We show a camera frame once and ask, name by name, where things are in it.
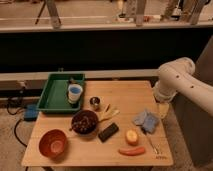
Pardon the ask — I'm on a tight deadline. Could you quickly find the black cable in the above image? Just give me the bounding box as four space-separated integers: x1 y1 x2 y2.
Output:
6 96 28 148

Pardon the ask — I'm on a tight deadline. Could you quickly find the orange carrot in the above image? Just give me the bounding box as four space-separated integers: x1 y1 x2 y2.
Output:
118 147 145 156

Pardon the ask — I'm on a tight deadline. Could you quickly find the green plastic tray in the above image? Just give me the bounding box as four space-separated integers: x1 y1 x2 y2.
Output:
37 73 85 114

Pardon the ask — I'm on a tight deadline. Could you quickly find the white and blue cup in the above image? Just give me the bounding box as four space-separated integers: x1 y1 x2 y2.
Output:
68 84 83 104

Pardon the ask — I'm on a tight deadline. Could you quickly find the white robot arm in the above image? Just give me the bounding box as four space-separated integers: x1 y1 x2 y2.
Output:
153 57 213 117

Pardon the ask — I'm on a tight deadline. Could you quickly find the dark grapes bunch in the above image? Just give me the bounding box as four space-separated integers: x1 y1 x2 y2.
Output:
72 116 96 132

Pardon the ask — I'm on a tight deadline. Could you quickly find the blue power box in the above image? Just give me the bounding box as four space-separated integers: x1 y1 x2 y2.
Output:
24 104 39 121

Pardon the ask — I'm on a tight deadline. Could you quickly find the small metal cup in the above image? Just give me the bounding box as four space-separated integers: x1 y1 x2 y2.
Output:
89 97 100 111

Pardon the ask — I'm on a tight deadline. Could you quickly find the metal fork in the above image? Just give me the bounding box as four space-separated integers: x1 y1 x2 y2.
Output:
145 132 159 155

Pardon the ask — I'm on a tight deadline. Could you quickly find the red bowl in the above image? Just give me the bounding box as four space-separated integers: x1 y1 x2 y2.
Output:
39 129 67 158

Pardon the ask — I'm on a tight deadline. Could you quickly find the dark purple bowl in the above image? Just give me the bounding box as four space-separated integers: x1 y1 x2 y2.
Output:
71 110 98 135

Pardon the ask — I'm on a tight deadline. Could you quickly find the blue cloth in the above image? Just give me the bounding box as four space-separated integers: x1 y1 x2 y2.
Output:
133 110 159 134

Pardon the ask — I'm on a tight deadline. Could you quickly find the black rectangular block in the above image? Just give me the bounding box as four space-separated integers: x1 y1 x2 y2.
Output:
98 123 119 142

